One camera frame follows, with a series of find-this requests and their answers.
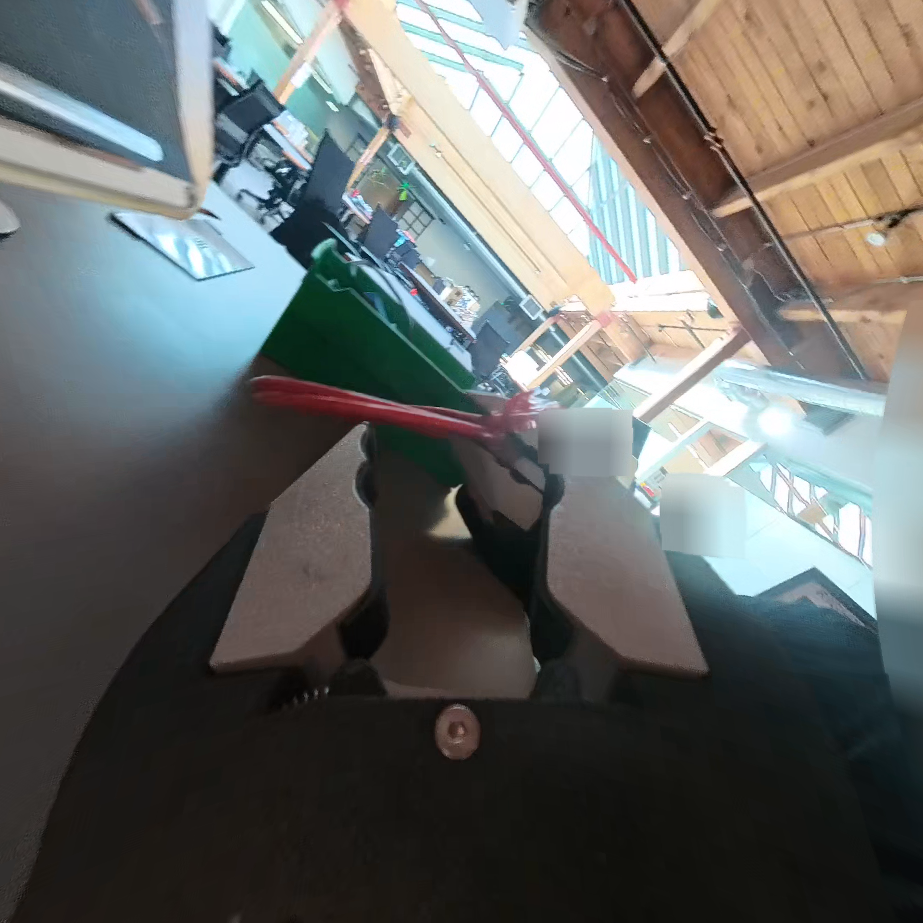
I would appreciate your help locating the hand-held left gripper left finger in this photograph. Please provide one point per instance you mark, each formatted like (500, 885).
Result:
(303, 577)

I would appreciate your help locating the black board book stand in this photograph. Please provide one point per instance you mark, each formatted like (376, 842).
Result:
(86, 58)

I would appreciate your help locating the green plastic bin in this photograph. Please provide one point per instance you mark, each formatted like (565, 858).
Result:
(339, 339)

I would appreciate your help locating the dark mouse pad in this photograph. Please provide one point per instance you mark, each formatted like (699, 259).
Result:
(187, 245)

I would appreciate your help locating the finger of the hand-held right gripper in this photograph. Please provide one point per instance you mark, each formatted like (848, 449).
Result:
(497, 476)
(454, 634)

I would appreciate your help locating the person's dark clothed body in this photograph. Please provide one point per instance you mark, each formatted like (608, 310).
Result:
(829, 721)

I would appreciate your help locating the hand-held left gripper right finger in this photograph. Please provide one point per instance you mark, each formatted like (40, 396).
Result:
(620, 577)

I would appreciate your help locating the black office chair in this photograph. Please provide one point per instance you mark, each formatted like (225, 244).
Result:
(317, 195)

